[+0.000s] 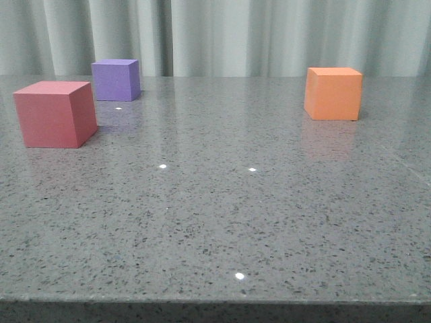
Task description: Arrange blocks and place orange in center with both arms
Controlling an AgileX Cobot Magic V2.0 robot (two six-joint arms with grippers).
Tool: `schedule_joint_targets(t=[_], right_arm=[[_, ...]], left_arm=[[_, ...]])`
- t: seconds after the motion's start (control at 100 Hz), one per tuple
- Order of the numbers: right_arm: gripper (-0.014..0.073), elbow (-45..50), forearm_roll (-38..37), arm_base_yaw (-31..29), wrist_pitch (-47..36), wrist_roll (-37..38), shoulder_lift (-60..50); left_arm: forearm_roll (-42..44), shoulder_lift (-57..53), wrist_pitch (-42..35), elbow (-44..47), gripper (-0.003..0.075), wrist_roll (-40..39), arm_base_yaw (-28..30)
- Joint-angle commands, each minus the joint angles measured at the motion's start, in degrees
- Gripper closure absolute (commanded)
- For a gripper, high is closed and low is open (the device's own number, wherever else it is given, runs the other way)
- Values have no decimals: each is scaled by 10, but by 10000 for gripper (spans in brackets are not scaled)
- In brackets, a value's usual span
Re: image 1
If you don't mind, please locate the red foam cube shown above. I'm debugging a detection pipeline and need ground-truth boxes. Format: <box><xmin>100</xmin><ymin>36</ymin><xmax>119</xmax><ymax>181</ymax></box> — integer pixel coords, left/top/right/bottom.
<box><xmin>13</xmin><ymin>81</ymin><xmax>98</xmax><ymax>148</ymax></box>

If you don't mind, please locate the pale green curtain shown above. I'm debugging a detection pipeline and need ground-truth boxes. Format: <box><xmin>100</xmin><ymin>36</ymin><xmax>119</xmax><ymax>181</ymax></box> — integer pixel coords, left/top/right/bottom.
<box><xmin>1</xmin><ymin>1</ymin><xmax>430</xmax><ymax>77</ymax></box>

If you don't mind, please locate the orange foam cube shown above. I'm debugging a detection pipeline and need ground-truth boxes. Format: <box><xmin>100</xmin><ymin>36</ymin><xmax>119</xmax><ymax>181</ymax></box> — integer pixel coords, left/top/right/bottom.
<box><xmin>304</xmin><ymin>67</ymin><xmax>363</xmax><ymax>121</ymax></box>

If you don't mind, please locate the purple foam cube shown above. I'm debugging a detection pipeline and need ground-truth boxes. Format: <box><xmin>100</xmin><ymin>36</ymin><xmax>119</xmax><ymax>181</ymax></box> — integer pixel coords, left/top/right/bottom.
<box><xmin>92</xmin><ymin>59</ymin><xmax>141</xmax><ymax>102</ymax></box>

